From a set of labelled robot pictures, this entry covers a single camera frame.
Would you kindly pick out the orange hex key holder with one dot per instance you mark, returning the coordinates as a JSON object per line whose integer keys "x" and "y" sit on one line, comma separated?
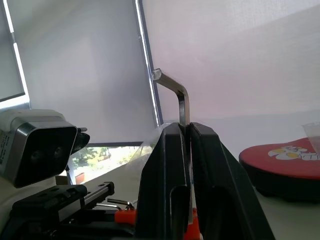
{"x": 125, "y": 216}

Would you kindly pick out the red and black round case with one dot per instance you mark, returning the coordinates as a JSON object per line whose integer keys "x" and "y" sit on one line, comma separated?
{"x": 282, "y": 167}

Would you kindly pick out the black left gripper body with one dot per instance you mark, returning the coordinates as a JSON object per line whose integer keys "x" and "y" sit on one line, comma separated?
{"x": 50, "y": 200}

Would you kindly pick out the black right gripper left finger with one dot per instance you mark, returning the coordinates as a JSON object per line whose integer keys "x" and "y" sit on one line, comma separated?
{"x": 160, "y": 180}

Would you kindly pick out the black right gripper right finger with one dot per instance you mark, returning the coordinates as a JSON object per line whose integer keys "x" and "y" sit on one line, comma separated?
{"x": 220, "y": 180}

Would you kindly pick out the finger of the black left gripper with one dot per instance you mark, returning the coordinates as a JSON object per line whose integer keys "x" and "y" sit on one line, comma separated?
{"x": 100, "y": 222}

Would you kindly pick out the grey window frame post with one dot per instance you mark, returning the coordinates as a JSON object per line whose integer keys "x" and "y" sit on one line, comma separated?
{"x": 147, "y": 62}

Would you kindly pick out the grey camera module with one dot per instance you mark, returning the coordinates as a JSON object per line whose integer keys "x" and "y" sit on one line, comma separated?
{"x": 37, "y": 150}

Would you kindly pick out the small silver hex key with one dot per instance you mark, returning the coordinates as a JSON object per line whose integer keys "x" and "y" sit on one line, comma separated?
{"x": 110, "y": 205}
{"x": 122, "y": 202}

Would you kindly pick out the clear plastic cup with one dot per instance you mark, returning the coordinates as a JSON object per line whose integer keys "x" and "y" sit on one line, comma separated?
{"x": 313, "y": 135}

